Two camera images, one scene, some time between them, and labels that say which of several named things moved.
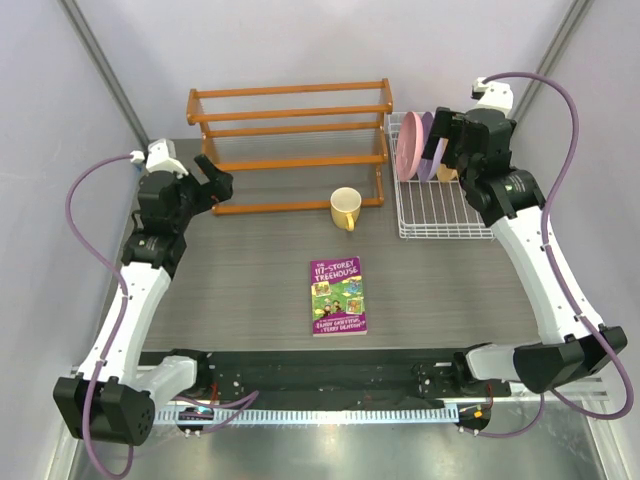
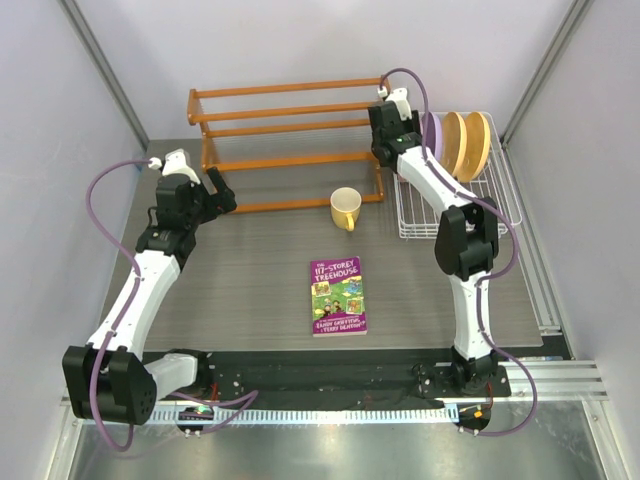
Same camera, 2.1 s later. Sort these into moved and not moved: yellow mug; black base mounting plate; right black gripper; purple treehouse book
Moved: right black gripper
Not moved: yellow mug; black base mounting plate; purple treehouse book
